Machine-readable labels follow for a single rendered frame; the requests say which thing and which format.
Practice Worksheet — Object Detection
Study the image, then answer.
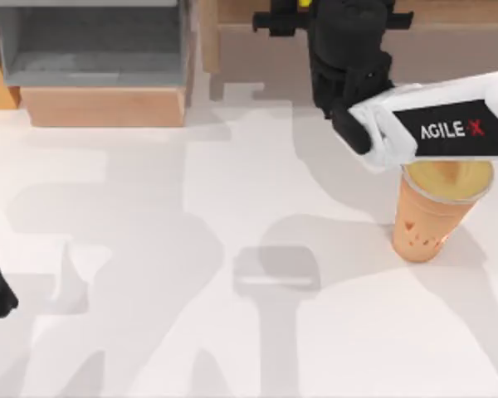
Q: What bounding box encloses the grey pierced drawer inside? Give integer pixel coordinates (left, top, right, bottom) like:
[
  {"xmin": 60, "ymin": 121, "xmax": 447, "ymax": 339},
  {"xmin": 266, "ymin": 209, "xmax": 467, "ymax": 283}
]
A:
[{"xmin": 0, "ymin": 0, "xmax": 191, "ymax": 89}]

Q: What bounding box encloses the orange drink cup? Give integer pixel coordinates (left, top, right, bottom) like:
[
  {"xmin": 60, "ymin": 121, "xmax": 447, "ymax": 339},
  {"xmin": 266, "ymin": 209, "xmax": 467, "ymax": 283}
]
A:
[{"xmin": 391, "ymin": 159, "xmax": 495, "ymax": 264}]

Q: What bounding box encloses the pale wooden drawer front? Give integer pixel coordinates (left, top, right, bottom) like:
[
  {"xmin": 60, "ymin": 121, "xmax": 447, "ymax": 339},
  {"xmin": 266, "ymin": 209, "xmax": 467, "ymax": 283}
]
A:
[{"xmin": 19, "ymin": 85, "xmax": 188, "ymax": 129}]

